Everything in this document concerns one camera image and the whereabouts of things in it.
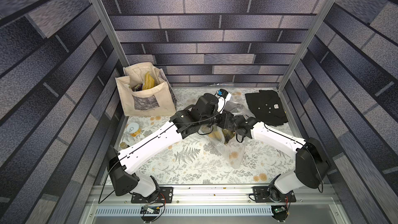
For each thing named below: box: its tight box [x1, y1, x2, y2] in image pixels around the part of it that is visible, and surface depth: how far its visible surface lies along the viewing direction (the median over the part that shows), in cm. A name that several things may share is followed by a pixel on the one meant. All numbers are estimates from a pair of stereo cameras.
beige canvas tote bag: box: [115, 62, 177, 118], surface depth 94 cm
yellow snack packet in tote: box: [143, 71, 155, 91], surface depth 95 cm
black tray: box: [244, 90, 289, 126], surface depth 109 cm
